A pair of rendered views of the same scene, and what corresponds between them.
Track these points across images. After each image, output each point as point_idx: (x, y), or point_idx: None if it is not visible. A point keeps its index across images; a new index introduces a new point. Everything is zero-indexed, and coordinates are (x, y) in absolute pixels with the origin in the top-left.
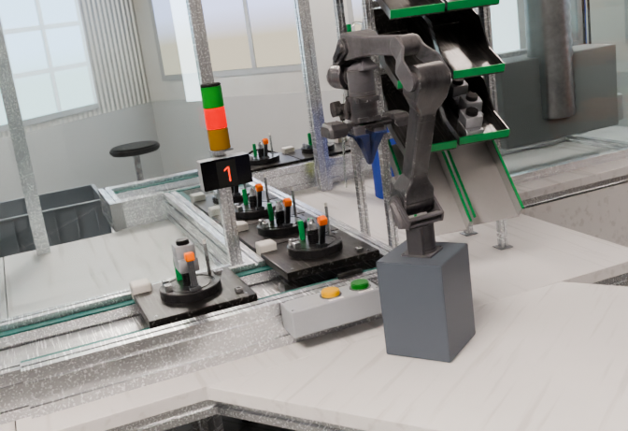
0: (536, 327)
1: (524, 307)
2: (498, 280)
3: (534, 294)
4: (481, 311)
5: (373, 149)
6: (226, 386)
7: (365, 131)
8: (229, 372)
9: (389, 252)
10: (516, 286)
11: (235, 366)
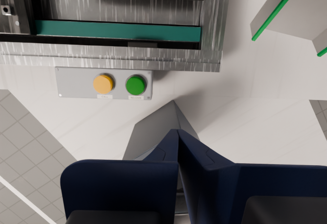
0: (231, 149)
1: (252, 120)
2: (282, 62)
3: (275, 105)
4: (226, 107)
5: (185, 196)
6: (22, 98)
7: (228, 193)
8: (26, 79)
9: (143, 155)
10: (279, 85)
11: (31, 73)
